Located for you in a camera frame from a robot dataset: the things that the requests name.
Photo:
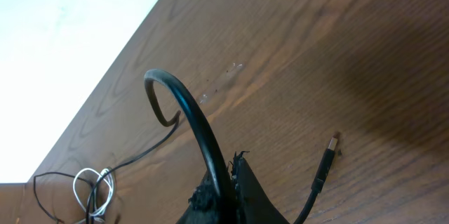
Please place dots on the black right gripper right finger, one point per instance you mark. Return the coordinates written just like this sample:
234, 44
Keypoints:
254, 205

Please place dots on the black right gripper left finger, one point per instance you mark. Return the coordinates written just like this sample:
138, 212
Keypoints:
202, 207

